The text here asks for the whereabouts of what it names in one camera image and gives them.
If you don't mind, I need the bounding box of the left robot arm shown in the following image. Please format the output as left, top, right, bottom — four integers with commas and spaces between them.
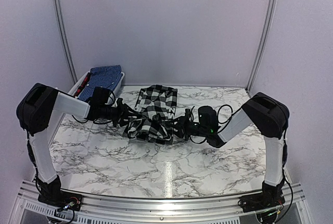
16, 83, 139, 206

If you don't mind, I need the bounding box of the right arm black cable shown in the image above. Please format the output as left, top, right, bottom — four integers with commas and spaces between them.
217, 104, 235, 126

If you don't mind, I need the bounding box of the right aluminium corner post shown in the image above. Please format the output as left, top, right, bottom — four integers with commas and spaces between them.
245, 0, 277, 94

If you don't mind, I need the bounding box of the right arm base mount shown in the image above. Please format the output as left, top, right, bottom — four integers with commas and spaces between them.
238, 192, 285, 213

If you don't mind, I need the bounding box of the white plastic basket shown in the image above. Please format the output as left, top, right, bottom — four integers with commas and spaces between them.
68, 66, 125, 104

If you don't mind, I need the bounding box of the red black plaid shirt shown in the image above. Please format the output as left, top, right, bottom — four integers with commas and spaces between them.
73, 72, 91, 97

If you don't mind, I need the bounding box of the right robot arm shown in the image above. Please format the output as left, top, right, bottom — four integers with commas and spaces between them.
168, 92, 290, 211

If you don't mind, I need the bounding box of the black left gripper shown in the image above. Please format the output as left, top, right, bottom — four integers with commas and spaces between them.
99, 101, 138, 127

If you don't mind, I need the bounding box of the aluminium front frame rail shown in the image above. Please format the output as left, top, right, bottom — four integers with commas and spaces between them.
9, 181, 313, 223

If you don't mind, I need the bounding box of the left aluminium corner post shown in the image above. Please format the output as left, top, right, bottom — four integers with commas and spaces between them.
53, 0, 78, 84

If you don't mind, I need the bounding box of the aluminium corner post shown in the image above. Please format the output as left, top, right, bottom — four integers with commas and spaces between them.
53, 0, 78, 84
245, 0, 277, 94

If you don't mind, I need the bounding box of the blue gingham shirt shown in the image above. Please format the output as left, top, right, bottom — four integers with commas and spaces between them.
78, 65, 124, 102

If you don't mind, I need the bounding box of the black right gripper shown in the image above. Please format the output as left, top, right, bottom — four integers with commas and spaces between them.
166, 114, 209, 141

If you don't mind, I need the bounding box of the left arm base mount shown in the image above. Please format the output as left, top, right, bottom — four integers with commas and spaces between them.
38, 191, 83, 211

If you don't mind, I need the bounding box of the black white checked shirt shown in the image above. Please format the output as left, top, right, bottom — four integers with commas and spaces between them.
123, 85, 178, 145

